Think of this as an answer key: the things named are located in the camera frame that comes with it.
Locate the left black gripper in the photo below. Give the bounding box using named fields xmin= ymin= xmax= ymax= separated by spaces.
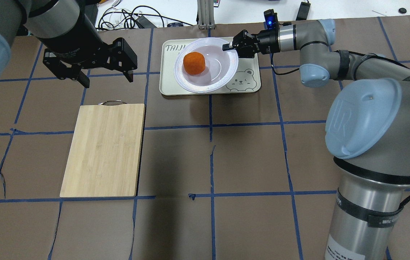
xmin=41 ymin=14 xmax=138 ymax=88

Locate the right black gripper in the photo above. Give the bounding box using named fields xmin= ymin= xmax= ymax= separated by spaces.
xmin=222 ymin=30 xmax=281 ymax=58

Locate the white round plate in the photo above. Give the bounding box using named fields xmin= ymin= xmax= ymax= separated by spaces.
xmin=173 ymin=37 xmax=239 ymax=94

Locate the orange fruit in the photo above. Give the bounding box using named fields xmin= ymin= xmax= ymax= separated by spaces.
xmin=183 ymin=52 xmax=206 ymax=75

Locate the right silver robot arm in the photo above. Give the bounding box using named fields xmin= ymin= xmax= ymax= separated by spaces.
xmin=222 ymin=15 xmax=410 ymax=260

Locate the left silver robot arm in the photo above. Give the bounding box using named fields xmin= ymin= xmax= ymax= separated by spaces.
xmin=0 ymin=0 xmax=138 ymax=88

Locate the cream bear tray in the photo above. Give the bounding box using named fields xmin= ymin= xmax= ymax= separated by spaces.
xmin=159 ymin=37 xmax=261 ymax=96

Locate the black power adapter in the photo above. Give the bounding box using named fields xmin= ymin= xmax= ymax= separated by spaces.
xmin=296 ymin=0 xmax=311 ymax=20

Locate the wooden cutting board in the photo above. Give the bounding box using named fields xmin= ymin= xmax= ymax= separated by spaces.
xmin=60 ymin=103 xmax=145 ymax=199

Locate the black round cap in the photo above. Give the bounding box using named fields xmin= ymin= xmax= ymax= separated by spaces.
xmin=398 ymin=7 xmax=407 ymax=14

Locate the aluminium frame post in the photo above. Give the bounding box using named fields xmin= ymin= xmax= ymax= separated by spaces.
xmin=197 ymin=0 xmax=215 ymax=30

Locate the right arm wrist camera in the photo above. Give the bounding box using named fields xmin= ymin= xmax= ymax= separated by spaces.
xmin=264 ymin=9 xmax=279 ymax=30

